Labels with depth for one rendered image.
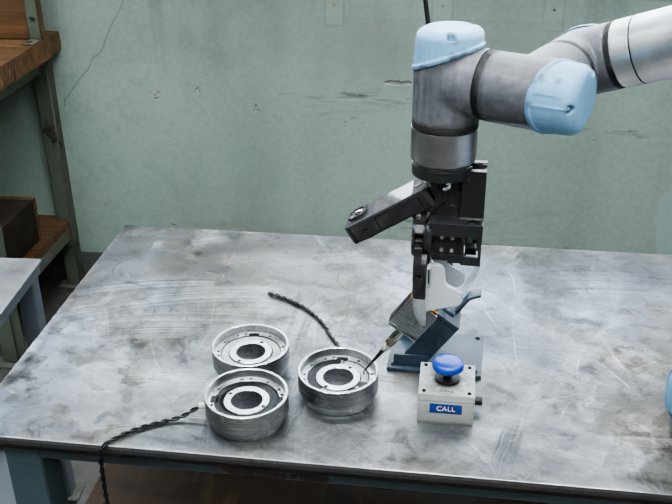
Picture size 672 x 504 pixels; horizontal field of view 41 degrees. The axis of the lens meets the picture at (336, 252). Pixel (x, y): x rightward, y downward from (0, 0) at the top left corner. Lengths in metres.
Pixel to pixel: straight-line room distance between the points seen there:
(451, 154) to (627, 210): 1.88
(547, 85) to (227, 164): 2.01
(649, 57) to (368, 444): 0.55
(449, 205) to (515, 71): 0.19
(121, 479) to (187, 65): 1.58
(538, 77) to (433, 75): 0.11
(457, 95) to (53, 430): 0.64
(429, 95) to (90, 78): 2.01
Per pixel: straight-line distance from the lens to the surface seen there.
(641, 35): 1.02
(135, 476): 1.49
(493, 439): 1.15
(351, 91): 2.70
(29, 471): 1.27
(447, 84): 0.97
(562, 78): 0.93
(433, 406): 1.14
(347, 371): 1.20
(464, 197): 1.04
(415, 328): 1.13
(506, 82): 0.94
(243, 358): 1.27
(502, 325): 1.36
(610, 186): 2.81
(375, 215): 1.05
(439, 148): 1.00
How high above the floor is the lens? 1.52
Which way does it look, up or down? 28 degrees down
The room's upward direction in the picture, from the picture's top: straight up
